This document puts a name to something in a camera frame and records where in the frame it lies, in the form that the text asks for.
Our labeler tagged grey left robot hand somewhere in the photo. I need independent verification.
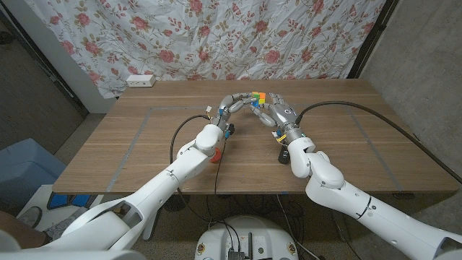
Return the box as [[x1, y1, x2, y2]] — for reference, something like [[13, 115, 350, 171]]
[[213, 92, 258, 128]]

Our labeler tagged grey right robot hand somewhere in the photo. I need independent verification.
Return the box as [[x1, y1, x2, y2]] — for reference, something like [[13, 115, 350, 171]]
[[249, 92, 305, 144]]

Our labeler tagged multicoloured Rubik's cube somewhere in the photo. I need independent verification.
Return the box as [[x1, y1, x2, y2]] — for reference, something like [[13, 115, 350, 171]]
[[251, 91, 267, 108]]

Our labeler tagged black TV remote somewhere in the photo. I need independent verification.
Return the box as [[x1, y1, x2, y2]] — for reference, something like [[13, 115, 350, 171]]
[[277, 146, 291, 165]]

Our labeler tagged white floral backdrop cloth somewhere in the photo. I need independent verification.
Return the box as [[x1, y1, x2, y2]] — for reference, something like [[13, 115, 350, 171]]
[[25, 0, 387, 99]]

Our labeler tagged white power strip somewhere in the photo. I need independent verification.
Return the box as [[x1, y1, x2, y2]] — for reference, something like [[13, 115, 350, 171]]
[[126, 74, 157, 88]]

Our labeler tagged black round floor base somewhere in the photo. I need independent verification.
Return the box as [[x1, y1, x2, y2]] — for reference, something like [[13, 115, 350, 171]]
[[164, 194, 191, 212]]

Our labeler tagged white robot torso base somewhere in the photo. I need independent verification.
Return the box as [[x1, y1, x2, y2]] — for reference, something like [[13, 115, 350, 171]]
[[194, 215, 300, 260]]

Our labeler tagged black backdrop stand pole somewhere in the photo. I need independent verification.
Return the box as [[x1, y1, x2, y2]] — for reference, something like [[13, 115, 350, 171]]
[[346, 0, 400, 79]]

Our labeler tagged grey metal table leg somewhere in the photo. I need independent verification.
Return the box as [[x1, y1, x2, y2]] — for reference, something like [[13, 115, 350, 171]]
[[326, 211, 351, 242], [142, 212, 160, 242]]

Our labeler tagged blue floor pad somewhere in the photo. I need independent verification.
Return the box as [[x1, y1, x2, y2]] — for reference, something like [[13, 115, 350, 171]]
[[48, 193, 70, 210], [70, 194, 91, 207]]

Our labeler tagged grey sneaker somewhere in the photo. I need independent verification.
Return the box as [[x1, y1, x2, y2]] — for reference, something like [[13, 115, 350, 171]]
[[17, 205, 43, 228], [46, 207, 86, 239]]

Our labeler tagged white floor mat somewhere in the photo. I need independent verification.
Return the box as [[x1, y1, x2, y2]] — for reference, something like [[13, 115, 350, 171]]
[[16, 183, 105, 235]]

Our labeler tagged blue plastic bin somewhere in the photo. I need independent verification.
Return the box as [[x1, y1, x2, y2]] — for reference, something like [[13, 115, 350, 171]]
[[0, 138, 68, 217]]

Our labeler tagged white robot chest edge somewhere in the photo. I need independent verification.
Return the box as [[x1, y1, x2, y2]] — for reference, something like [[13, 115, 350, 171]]
[[0, 249, 147, 260]]

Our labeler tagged person bare leg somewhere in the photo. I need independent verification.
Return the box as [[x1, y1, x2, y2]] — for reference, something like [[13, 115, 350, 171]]
[[0, 211, 50, 249]]

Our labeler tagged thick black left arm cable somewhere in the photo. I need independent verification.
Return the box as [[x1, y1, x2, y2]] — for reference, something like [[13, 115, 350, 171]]
[[169, 114, 217, 225]]

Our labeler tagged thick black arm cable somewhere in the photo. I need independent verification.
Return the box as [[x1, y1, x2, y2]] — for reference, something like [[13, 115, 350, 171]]
[[169, 114, 217, 225], [295, 100, 462, 185]]

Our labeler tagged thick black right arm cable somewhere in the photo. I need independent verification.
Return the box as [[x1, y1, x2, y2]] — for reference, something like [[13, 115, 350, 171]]
[[295, 100, 462, 185]]

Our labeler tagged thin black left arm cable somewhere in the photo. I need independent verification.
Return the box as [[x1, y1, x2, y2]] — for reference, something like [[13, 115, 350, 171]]
[[209, 138, 228, 230]]

